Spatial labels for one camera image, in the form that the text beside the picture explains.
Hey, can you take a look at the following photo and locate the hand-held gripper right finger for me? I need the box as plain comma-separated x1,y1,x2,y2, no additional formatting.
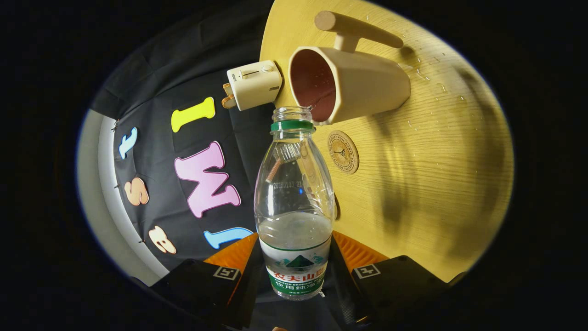
328,231,467,327

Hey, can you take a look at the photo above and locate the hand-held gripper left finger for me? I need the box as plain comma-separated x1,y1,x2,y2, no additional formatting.
149,232,266,330

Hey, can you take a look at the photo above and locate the clear plastic bottle green label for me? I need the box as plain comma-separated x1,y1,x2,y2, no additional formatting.
254,106,335,301

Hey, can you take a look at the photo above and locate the round cork coaster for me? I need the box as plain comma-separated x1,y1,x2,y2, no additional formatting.
328,130,360,174

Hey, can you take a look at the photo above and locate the beige cup wooden handle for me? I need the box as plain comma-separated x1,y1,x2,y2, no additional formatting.
288,11,411,126

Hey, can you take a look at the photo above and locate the wooden table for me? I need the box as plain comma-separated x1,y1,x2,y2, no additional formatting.
260,0,515,283

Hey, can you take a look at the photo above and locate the brown toast slice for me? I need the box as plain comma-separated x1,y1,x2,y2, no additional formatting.
221,83,237,109

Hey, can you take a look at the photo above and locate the white toaster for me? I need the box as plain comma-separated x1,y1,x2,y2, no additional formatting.
226,60,283,111

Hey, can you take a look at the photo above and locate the black backdrop cloth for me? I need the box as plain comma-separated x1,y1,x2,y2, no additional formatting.
90,0,285,285

